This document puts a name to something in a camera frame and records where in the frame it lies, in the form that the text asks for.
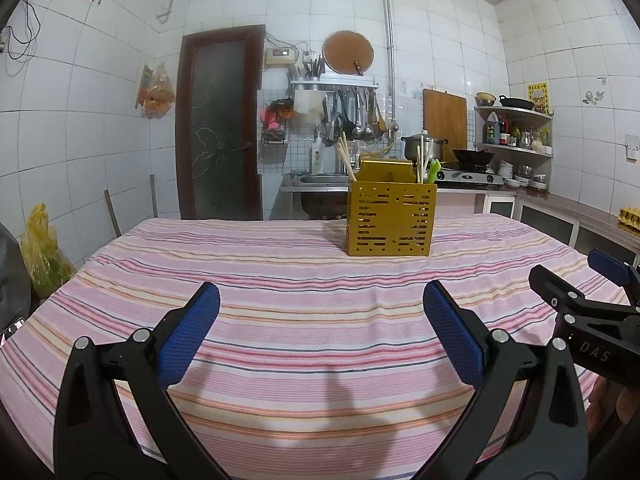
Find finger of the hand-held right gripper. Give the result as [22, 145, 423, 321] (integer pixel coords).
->
[529, 264, 640, 329]
[587, 248, 640, 306]

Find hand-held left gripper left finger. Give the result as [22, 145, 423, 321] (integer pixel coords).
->
[54, 281, 232, 480]

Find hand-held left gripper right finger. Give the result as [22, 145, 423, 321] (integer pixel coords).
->
[412, 280, 589, 480]

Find yellow slotted utensil holder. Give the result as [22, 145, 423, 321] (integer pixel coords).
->
[347, 158, 438, 257]

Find wooden chopstick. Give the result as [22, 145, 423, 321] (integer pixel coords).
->
[337, 137, 357, 182]
[340, 131, 358, 182]
[335, 141, 356, 182]

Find person's right hand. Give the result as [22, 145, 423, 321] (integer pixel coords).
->
[594, 379, 634, 442]

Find egg carton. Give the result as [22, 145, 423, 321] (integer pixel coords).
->
[615, 205, 640, 233]

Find kitchen counter cabinet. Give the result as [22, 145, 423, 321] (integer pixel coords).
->
[482, 187, 640, 266]

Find pink striped tablecloth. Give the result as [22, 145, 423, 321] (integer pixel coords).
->
[0, 212, 640, 480]

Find steel gas stove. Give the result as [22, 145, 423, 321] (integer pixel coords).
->
[435, 167, 506, 191]

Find leaning wooden stick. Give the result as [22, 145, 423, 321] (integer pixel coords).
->
[103, 189, 122, 238]

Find black wok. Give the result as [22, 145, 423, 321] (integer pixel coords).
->
[452, 147, 496, 170]

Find yellow plastic bag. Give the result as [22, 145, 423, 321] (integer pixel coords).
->
[20, 203, 76, 298]

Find steel cooking pot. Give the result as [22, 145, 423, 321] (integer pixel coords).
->
[400, 132, 449, 163]

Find black pan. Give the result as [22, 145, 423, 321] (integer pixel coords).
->
[499, 94, 536, 111]

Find steel kitchen sink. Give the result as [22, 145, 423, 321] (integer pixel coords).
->
[280, 172, 351, 221]

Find rectangular wooden cutting board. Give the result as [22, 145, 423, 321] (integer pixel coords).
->
[422, 88, 468, 163]

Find brown door with glass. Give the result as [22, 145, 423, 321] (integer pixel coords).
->
[175, 25, 266, 221]

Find white dish soap bottle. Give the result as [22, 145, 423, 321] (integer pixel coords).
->
[309, 136, 326, 175]

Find hanging metal ladle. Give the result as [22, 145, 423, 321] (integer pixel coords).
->
[351, 89, 367, 142]

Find hanging orange plastic bag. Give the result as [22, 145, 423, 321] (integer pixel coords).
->
[136, 62, 177, 120]

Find white hanging bag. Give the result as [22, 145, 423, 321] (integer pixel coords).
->
[292, 89, 321, 116]

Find white control box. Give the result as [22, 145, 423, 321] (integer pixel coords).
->
[264, 47, 297, 68]

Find round wooden board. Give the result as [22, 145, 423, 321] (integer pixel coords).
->
[321, 31, 375, 77]

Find corner wall shelf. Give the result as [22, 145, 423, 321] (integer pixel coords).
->
[472, 105, 555, 193]

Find yellow wall poster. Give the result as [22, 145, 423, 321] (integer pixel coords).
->
[526, 81, 549, 114]

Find metal wall rack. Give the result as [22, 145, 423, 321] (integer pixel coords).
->
[289, 74, 381, 94]

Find grey vertical wall pipe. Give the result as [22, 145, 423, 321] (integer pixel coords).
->
[382, 0, 396, 126]

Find black wall cable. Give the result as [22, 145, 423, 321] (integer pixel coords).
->
[0, 0, 41, 78]

